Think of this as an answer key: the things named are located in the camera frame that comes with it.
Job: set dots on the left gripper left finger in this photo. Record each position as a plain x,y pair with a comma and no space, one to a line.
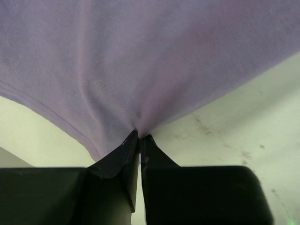
101,194

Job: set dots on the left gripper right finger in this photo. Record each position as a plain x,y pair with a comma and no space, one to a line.
200,195

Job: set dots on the lavender t shirt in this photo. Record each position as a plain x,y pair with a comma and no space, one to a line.
99,69

